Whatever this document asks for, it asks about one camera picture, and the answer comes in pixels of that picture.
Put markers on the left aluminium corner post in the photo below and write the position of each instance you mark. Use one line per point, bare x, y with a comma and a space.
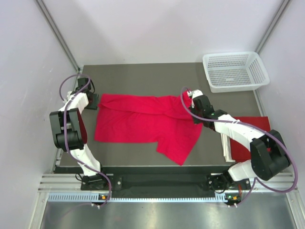
58, 35

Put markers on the aluminium corner post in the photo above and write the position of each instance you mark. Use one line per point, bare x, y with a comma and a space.
272, 24
58, 35

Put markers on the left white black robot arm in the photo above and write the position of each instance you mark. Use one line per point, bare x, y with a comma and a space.
69, 132

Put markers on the right aluminium corner post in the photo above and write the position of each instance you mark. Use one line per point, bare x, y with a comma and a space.
272, 24

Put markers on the white plastic basket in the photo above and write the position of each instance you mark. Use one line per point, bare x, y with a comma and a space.
234, 72

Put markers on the folded white t shirt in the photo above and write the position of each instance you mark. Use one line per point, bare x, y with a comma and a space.
227, 148

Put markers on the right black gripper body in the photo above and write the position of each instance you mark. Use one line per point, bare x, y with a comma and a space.
194, 110

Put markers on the folded dark red t shirt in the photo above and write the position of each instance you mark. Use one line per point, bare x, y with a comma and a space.
240, 143

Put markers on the aluminium front rail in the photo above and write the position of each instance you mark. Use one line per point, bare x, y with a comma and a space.
70, 183

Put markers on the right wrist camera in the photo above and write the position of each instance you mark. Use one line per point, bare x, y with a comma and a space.
195, 93

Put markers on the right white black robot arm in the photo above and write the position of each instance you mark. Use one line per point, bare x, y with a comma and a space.
267, 150

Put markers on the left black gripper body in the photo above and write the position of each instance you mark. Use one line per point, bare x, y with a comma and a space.
90, 103

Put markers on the bright pink-red t shirt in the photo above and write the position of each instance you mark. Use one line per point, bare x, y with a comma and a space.
148, 119

